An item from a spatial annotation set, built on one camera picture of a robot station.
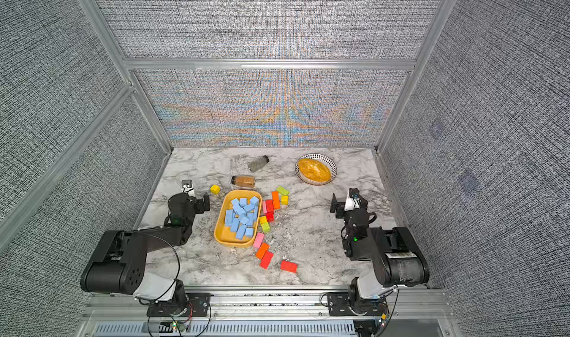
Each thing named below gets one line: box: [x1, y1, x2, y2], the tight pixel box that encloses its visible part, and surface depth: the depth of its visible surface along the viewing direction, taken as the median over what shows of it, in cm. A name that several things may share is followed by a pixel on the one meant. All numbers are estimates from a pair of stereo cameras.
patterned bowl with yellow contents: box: [294, 152, 338, 186], surface depth 106 cm
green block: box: [276, 185, 291, 196], surface depth 105 cm
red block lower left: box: [259, 250, 274, 270], surface depth 85 cm
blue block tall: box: [236, 223, 247, 240], surface depth 91 cm
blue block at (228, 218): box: [224, 209, 234, 227], surface depth 93 cm
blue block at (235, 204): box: [230, 197, 242, 211], surface depth 97 cm
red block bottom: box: [279, 260, 298, 274], surface depth 83 cm
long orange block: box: [271, 190, 281, 211], surface depth 100 cm
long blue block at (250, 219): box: [246, 212, 254, 228], surface depth 94 cm
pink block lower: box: [253, 231, 265, 249], surface depth 87 cm
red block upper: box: [265, 198, 274, 213], surface depth 97 cm
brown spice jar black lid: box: [230, 175, 257, 190], surface depth 105 cm
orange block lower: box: [256, 241, 270, 260], surface depth 87 cm
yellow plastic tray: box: [213, 190, 262, 248], surface depth 92 cm
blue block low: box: [231, 218, 240, 233], surface depth 92 cm
